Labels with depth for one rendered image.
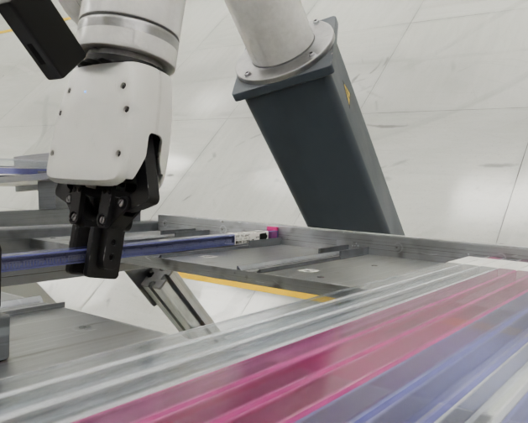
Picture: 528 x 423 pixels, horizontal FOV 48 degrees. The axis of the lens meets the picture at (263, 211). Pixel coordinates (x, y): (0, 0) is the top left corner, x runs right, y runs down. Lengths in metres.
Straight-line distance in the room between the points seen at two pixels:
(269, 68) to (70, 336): 0.84
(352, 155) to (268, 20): 0.30
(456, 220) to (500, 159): 0.25
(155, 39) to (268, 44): 0.57
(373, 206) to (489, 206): 0.53
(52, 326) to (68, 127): 0.25
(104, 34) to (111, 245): 0.16
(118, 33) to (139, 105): 0.06
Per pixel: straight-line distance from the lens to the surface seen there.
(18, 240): 0.69
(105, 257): 0.49
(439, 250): 0.61
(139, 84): 0.48
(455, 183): 1.78
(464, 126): 1.97
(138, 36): 0.50
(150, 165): 0.48
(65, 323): 0.31
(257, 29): 1.04
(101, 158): 0.48
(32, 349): 0.27
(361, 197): 1.21
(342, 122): 1.10
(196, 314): 0.94
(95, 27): 0.51
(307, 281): 0.45
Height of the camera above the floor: 1.17
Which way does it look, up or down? 37 degrees down
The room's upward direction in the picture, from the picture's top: 29 degrees counter-clockwise
